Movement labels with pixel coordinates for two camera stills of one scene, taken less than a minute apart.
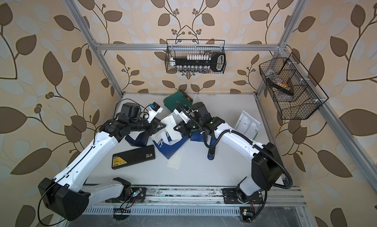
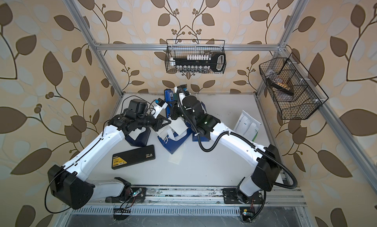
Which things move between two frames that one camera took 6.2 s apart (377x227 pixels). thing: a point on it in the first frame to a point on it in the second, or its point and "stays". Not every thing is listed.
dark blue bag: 141,140 stays
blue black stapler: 211,151 to 169,97
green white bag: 247,126 stays
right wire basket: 295,93 stays
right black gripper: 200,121 to 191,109
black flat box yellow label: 132,156 stays
